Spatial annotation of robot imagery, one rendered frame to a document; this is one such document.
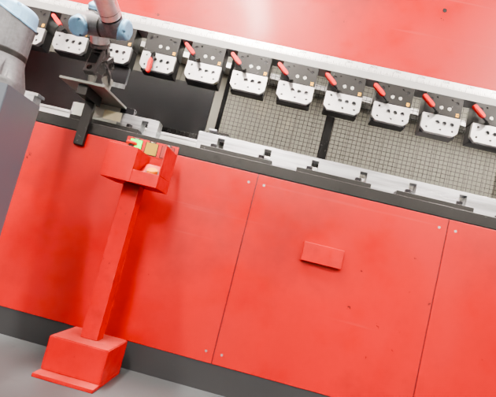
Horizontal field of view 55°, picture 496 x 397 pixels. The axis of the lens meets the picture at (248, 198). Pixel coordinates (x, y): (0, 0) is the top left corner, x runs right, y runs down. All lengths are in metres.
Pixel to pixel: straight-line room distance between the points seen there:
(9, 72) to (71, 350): 0.86
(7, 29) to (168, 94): 1.41
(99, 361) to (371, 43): 1.59
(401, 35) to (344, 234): 0.88
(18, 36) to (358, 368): 1.50
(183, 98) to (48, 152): 0.88
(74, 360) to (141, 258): 0.44
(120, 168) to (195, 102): 1.05
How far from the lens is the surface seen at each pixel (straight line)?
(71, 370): 1.69
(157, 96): 2.67
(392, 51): 2.14
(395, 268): 1.84
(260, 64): 2.06
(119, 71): 2.20
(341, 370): 1.85
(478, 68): 2.21
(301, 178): 1.82
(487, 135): 2.13
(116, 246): 1.68
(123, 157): 1.66
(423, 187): 2.02
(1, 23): 1.38
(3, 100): 1.27
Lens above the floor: 0.53
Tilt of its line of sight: 6 degrees up
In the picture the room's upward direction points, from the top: 14 degrees clockwise
